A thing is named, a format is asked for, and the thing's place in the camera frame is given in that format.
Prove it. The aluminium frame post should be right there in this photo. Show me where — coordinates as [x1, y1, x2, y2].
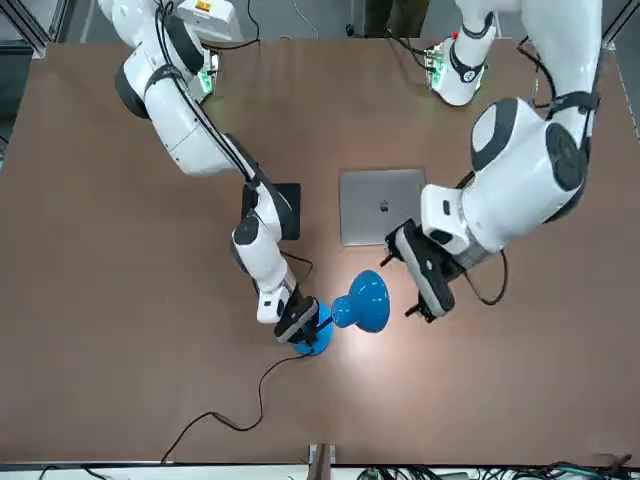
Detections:
[307, 441, 337, 480]

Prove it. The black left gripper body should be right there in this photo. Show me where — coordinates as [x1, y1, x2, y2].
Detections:
[384, 219, 456, 319]

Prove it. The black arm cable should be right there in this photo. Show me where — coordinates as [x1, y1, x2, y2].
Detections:
[152, 0, 314, 287]
[462, 37, 601, 307]

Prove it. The blue desk lamp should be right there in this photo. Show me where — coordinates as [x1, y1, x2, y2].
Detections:
[293, 269, 393, 357]

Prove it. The person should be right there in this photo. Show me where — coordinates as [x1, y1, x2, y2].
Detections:
[364, 0, 429, 39]

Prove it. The silver closed laptop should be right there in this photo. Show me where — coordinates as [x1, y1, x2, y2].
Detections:
[338, 168, 427, 247]

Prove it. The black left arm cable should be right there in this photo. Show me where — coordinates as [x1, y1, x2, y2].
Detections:
[462, 37, 601, 307]

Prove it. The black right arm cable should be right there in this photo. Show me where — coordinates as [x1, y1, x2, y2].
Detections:
[152, 0, 314, 287]

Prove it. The white control box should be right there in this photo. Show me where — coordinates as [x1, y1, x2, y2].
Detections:
[177, 0, 236, 50]

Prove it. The black lamp cable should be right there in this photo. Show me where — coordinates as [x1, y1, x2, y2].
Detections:
[159, 353, 307, 465]

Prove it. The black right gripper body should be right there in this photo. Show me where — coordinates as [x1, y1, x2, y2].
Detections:
[273, 297, 320, 346]

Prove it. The black mouse pad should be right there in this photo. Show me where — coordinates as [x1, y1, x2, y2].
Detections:
[241, 182, 302, 241]

